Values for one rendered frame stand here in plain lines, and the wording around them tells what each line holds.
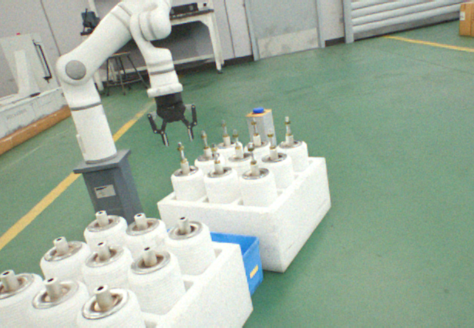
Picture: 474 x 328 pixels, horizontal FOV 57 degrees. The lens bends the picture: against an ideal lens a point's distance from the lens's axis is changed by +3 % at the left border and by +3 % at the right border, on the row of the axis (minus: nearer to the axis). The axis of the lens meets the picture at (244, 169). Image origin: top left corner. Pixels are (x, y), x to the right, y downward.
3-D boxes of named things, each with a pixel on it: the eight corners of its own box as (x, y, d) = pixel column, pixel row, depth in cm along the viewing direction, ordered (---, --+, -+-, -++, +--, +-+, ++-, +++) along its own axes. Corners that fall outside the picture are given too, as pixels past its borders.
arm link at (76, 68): (119, 4, 125) (113, 6, 133) (49, 68, 121) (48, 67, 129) (142, 30, 129) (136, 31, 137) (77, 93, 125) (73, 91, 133)
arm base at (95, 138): (83, 165, 135) (65, 112, 129) (93, 155, 143) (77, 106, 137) (112, 160, 134) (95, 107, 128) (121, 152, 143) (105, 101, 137)
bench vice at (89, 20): (92, 31, 543) (86, 10, 535) (106, 28, 542) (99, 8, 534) (80, 32, 505) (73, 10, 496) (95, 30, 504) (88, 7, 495)
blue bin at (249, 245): (155, 284, 119) (144, 247, 115) (179, 262, 128) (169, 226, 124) (250, 302, 104) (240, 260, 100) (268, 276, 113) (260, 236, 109)
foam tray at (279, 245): (170, 254, 133) (156, 202, 127) (233, 199, 163) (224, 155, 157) (284, 273, 113) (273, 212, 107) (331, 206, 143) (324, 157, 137)
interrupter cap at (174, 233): (161, 239, 89) (160, 237, 89) (181, 222, 95) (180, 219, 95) (190, 242, 86) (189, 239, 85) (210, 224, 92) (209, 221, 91)
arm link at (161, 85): (148, 98, 111) (142, 74, 109) (151, 92, 121) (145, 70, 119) (183, 92, 112) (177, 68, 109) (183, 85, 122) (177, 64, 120)
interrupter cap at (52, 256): (36, 261, 91) (35, 258, 90) (65, 242, 97) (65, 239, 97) (62, 265, 87) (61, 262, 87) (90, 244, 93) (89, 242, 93)
